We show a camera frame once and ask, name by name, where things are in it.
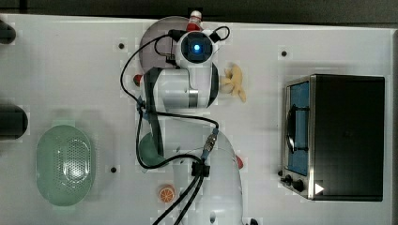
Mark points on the peeled banana toy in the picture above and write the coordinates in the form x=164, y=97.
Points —
x=231, y=82

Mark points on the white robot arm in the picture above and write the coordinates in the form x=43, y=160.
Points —
x=205, y=168

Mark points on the small red strawberry toy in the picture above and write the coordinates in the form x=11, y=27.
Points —
x=137, y=79

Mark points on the red ketchup bottle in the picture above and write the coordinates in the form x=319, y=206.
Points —
x=195, y=21

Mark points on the black toaster oven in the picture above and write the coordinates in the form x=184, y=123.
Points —
x=334, y=137

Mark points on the black cylinder at edge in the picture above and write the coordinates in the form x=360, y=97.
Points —
x=7, y=33

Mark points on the orange slice toy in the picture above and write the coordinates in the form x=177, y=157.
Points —
x=167, y=193

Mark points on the large red strawberry toy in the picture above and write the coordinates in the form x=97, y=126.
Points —
x=240, y=163

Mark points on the green mug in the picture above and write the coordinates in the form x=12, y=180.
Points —
x=148, y=153

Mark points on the green perforated colander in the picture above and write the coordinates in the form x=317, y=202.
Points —
x=64, y=165

